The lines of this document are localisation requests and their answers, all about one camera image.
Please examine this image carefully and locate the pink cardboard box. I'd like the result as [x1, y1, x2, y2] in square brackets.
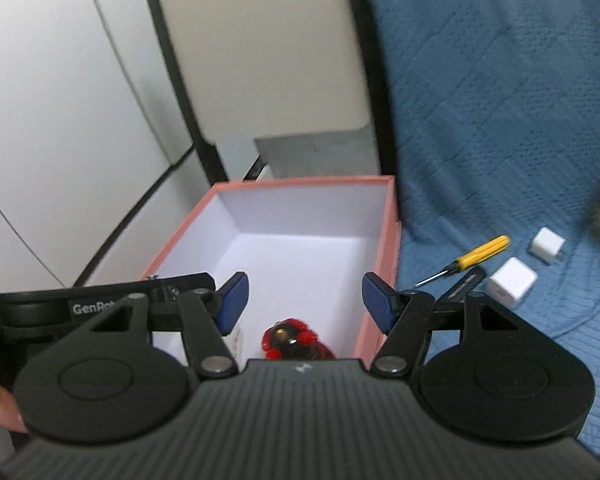
[140, 175, 403, 361]

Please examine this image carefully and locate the white plush toy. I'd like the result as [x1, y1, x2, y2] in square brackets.
[224, 329, 247, 363]

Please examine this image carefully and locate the small black device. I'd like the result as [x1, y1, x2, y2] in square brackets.
[432, 268, 487, 311]

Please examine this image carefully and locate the red and black figurine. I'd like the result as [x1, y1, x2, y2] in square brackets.
[262, 317, 337, 361]

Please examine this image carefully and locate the white charger cube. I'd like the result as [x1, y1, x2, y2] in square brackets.
[486, 257, 539, 311]
[528, 227, 567, 262]

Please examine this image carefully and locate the beige chair with black frame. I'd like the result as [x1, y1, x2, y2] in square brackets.
[146, 0, 402, 197]

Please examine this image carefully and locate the white wardrobe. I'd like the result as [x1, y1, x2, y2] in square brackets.
[0, 0, 217, 295]

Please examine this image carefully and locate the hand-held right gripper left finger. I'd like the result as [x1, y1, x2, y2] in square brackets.
[75, 271, 250, 378]

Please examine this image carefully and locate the person's left hand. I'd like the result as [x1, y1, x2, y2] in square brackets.
[0, 382, 29, 434]

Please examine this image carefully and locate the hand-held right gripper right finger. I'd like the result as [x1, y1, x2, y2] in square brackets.
[362, 272, 528, 376]

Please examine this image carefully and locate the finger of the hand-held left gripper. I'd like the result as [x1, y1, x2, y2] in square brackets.
[147, 272, 217, 306]

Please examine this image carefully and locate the blue quilted blanket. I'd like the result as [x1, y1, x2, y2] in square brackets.
[359, 0, 600, 467]

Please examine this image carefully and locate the yellow handled screwdriver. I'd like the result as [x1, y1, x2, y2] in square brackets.
[414, 235, 512, 289]

